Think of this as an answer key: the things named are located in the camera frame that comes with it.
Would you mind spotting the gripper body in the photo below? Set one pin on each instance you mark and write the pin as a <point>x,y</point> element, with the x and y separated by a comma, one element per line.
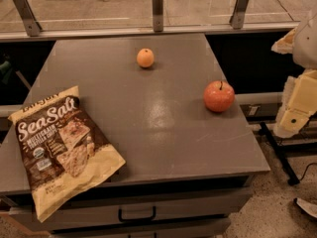
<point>306,44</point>

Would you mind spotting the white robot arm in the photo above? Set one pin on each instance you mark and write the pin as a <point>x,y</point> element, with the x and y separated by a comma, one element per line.
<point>301,42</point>

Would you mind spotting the red apple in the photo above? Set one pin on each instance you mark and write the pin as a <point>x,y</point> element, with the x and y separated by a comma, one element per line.
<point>218,96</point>

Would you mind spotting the black floor stand leg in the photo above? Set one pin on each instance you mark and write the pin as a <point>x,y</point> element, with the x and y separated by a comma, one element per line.
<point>279,152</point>

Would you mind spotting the white object floor corner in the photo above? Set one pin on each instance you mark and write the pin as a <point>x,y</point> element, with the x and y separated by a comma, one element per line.
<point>306,206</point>

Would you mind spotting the grey drawer cabinet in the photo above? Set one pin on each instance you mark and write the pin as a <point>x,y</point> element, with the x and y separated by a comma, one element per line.
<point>193,165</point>

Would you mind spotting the orange fruit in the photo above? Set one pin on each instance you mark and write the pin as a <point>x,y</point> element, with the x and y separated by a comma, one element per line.
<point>145,58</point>

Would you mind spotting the sea salt chips bag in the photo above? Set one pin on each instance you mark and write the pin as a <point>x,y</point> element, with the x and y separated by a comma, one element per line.
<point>63,151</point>

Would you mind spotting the grey horizontal rail beam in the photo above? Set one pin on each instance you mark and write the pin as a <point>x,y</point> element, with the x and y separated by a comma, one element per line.
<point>224,29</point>

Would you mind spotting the right metal railing bracket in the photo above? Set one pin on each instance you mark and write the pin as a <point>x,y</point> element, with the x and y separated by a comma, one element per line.
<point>239,12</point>

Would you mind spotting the metal railing bracket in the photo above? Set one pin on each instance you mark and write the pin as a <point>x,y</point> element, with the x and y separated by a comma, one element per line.
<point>239,12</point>
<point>157,6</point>
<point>31,25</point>

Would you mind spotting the middle metal railing bracket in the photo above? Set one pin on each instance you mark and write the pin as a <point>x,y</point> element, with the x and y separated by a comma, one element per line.
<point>157,6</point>

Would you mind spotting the upper drawer black handle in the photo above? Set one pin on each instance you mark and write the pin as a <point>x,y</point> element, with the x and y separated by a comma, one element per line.
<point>137,214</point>

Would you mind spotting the left metal railing bracket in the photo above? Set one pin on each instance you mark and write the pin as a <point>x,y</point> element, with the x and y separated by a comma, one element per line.
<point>31,25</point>

